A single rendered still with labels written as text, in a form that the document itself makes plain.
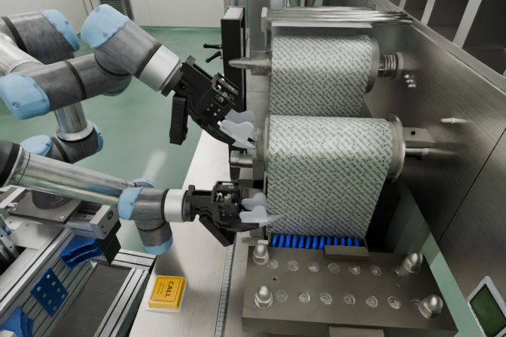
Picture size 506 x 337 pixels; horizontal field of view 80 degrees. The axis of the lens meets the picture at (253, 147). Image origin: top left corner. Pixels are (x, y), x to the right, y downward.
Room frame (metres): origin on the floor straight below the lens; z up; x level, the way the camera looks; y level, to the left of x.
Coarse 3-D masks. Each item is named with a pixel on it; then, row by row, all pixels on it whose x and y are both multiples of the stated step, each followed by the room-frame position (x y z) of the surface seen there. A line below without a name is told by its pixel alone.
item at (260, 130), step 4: (260, 128) 0.53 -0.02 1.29; (264, 128) 0.53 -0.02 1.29; (260, 132) 0.52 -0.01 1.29; (264, 132) 0.52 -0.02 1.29; (260, 136) 0.51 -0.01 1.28; (264, 136) 0.51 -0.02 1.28; (260, 140) 0.50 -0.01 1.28; (260, 144) 0.49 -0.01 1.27; (260, 148) 0.49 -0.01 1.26; (260, 152) 0.49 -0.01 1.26; (260, 156) 0.49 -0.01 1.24; (260, 160) 0.49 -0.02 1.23
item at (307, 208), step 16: (272, 192) 0.46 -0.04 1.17; (288, 192) 0.46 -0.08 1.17; (304, 192) 0.46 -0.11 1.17; (320, 192) 0.45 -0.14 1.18; (336, 192) 0.45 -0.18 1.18; (352, 192) 0.45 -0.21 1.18; (368, 192) 0.45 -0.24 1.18; (272, 208) 0.46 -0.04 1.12; (288, 208) 0.46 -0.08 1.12; (304, 208) 0.46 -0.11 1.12; (320, 208) 0.45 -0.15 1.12; (336, 208) 0.45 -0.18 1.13; (352, 208) 0.45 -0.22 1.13; (368, 208) 0.45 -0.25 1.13; (272, 224) 0.46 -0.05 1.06; (288, 224) 0.46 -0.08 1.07; (304, 224) 0.46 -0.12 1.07; (320, 224) 0.45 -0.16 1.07; (336, 224) 0.45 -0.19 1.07; (352, 224) 0.45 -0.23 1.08; (368, 224) 0.45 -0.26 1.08; (352, 240) 0.45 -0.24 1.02
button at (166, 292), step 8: (160, 280) 0.40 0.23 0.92; (168, 280) 0.40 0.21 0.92; (176, 280) 0.40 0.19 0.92; (152, 288) 0.38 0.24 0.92; (160, 288) 0.38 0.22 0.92; (168, 288) 0.38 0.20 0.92; (176, 288) 0.38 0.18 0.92; (152, 296) 0.36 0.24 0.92; (160, 296) 0.36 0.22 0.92; (168, 296) 0.36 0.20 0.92; (176, 296) 0.36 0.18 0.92; (152, 304) 0.35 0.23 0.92; (160, 304) 0.34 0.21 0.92; (168, 304) 0.34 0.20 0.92; (176, 304) 0.34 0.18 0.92
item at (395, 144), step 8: (392, 128) 0.50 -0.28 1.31; (392, 136) 0.48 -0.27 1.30; (264, 144) 0.48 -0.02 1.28; (392, 144) 0.47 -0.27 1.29; (264, 152) 0.47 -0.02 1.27; (392, 152) 0.46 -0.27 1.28; (264, 160) 0.47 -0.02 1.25; (392, 160) 0.45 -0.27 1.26; (264, 168) 0.47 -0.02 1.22; (392, 168) 0.45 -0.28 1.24
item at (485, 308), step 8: (480, 296) 0.22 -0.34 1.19; (488, 296) 0.22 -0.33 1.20; (472, 304) 0.23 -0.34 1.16; (480, 304) 0.22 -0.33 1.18; (488, 304) 0.21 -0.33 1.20; (480, 312) 0.21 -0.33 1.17; (488, 312) 0.20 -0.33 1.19; (496, 312) 0.20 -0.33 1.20; (480, 320) 0.20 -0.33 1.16; (488, 320) 0.20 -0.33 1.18; (496, 320) 0.19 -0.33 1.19; (504, 320) 0.18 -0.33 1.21; (488, 328) 0.19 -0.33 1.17; (496, 328) 0.18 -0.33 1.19; (488, 336) 0.18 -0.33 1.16
